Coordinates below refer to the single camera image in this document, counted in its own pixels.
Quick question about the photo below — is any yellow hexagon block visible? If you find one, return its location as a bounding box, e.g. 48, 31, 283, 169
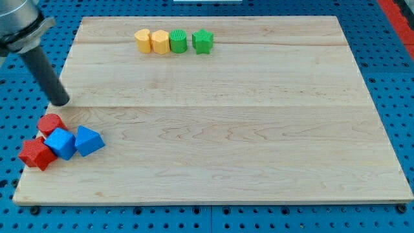
151, 30, 170, 54

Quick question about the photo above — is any green star block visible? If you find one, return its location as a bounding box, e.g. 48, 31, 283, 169
191, 28, 213, 54

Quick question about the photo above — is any red cylinder block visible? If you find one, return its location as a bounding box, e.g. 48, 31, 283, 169
37, 113, 68, 137

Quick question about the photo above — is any yellow heart block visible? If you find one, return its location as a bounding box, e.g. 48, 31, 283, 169
134, 28, 152, 54

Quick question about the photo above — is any green cylinder block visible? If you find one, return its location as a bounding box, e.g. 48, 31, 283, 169
169, 29, 187, 54

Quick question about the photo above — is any red strip at edge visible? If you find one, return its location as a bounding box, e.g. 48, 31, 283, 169
378, 0, 413, 58

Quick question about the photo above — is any red star block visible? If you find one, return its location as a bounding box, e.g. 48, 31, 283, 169
18, 137, 58, 171

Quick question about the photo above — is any wooden board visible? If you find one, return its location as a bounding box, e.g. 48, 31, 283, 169
13, 16, 413, 206

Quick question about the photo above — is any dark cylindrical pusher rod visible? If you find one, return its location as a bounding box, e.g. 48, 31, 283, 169
19, 46, 70, 106

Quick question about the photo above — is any blue cube block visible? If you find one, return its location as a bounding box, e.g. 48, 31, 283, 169
45, 128, 77, 161

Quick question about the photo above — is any blue triangle block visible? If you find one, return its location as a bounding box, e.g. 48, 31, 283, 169
75, 126, 105, 157

